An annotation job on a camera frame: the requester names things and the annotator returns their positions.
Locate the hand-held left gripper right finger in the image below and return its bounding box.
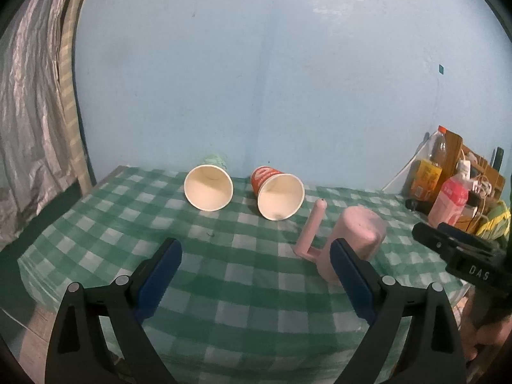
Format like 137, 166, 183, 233
329, 238, 468, 384

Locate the yellow green cloth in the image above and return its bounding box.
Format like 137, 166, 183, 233
475, 201, 512, 243

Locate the striped cloth strip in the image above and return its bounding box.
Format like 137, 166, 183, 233
59, 0, 96, 193

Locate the white cable bundle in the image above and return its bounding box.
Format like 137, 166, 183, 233
471, 174, 493, 198

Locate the orange paper cup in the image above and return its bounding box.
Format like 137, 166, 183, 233
251, 165, 305, 221

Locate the pink plastic cup with handle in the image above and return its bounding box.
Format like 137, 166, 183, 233
294, 199, 387, 286

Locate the pink bottle with white cap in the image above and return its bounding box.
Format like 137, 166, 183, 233
428, 160, 472, 228

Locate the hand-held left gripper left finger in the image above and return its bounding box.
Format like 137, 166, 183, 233
45, 238, 183, 384

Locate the clear bottle with orange cap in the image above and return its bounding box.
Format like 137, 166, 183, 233
430, 125, 449, 168

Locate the green paper cup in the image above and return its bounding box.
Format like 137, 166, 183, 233
184, 153, 234, 212

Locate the person's right hand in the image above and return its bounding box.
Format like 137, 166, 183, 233
462, 316, 512, 364

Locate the green checked tablecloth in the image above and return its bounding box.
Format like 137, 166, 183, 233
18, 165, 469, 384

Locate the silver curtain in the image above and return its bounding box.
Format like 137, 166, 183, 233
0, 0, 86, 251

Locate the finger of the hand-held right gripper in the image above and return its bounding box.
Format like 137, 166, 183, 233
412, 222, 465, 267
437, 222, 505, 253

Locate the yellow label bottle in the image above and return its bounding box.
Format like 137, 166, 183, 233
408, 159, 443, 205

